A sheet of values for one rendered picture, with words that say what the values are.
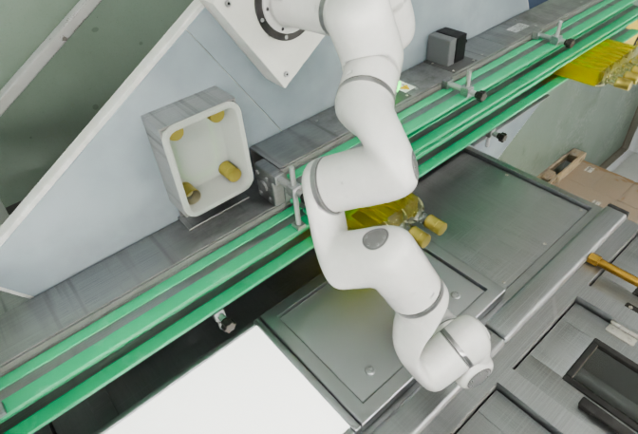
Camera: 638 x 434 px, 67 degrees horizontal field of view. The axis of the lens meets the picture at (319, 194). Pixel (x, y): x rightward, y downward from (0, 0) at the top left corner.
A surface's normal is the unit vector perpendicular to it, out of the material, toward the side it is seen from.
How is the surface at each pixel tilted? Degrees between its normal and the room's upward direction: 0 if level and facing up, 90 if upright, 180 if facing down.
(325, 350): 90
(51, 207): 0
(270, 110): 0
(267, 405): 90
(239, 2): 5
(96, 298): 90
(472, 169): 90
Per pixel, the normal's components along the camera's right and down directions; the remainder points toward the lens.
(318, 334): -0.07, -0.77
